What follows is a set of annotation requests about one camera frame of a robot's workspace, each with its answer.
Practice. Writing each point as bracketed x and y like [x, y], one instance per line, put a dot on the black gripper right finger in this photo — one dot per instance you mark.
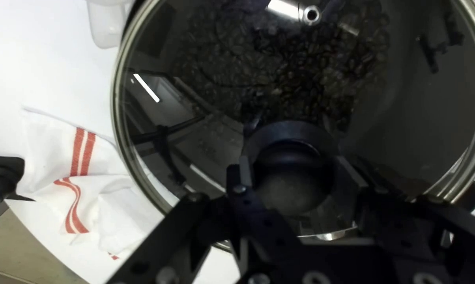
[405, 237]

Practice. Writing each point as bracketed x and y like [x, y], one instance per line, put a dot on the dark brown beans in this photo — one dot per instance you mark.
[279, 64]

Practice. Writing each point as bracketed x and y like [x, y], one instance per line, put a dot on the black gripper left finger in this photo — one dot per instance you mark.
[247, 231]

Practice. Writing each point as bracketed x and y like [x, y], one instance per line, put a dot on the clear glass measuring cup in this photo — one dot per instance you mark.
[108, 24]

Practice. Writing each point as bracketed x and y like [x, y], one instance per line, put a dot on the glass lid with black knob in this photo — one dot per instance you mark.
[416, 105]

